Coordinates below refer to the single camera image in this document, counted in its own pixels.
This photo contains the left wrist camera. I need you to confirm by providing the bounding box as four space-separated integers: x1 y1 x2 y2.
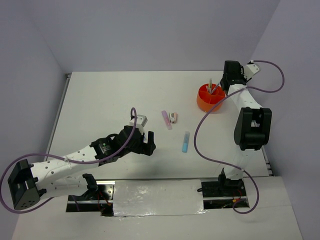
129 114 148 135

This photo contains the reflective silver base plate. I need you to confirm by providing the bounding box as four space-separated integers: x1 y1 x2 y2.
113 179 206 217

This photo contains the pink purple highlighter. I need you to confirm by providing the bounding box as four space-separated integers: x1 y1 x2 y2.
161 110 172 130

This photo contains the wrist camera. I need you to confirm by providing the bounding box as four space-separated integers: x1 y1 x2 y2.
243 60 261 81
129 114 148 135

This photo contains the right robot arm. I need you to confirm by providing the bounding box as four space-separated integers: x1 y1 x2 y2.
217 60 272 196

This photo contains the orange round divided container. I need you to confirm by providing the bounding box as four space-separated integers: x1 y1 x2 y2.
196 83 226 112

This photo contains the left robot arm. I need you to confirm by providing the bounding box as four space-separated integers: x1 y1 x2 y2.
7 125 156 211

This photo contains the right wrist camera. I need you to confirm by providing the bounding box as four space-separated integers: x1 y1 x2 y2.
243 60 261 81

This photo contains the light blue highlighter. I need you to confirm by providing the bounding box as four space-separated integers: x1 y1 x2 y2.
182 131 190 153

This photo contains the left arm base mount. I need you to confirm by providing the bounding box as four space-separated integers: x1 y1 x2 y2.
66 173 115 217

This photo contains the yellow gel pen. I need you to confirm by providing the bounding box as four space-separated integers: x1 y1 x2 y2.
208 78 212 89

